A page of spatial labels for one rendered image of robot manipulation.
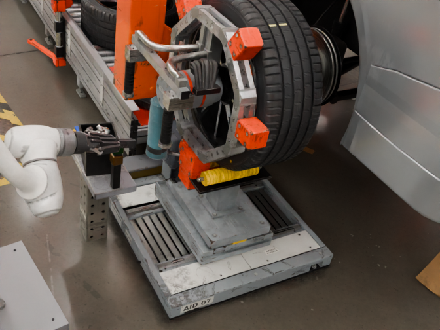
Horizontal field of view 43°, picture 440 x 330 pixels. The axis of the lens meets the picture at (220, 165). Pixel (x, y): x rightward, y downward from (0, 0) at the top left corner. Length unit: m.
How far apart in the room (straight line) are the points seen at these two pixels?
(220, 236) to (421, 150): 0.93
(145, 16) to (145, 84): 0.33
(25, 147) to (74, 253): 0.89
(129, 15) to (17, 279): 1.14
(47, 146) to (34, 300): 0.48
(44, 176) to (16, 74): 2.19
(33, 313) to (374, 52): 1.37
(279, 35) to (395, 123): 0.48
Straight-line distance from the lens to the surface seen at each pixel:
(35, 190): 1.68
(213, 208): 2.45
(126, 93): 2.12
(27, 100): 3.54
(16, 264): 1.96
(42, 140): 1.76
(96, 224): 2.52
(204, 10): 1.99
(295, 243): 2.62
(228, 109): 2.09
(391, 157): 1.94
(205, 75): 1.78
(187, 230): 2.43
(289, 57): 1.87
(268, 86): 1.82
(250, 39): 1.78
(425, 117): 1.82
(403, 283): 2.78
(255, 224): 2.44
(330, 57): 2.26
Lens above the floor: 1.83
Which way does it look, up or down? 36 degrees down
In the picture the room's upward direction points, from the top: 11 degrees clockwise
